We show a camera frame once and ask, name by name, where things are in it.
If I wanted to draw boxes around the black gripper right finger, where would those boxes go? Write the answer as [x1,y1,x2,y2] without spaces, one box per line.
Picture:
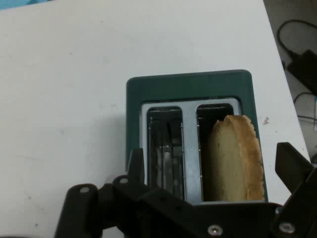
[270,142,317,238]

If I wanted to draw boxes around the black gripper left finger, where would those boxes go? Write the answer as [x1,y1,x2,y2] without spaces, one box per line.
[53,148,159,238]

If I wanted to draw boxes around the toasted bread slice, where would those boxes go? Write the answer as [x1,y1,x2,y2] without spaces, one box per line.
[207,114,265,202]

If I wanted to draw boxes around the black power adapter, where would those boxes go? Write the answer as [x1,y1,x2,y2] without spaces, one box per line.
[286,49,317,95]

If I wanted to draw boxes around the dark green two-slot toaster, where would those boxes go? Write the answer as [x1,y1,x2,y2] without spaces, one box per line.
[125,69,269,206]

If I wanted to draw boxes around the cyan foam mat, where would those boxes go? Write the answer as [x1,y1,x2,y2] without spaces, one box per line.
[0,0,53,10]

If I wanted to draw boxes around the thin black floor cable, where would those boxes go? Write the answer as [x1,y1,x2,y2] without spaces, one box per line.
[293,91,317,124]

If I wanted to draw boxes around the black adapter cable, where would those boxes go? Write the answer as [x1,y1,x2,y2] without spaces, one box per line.
[276,19,317,60]

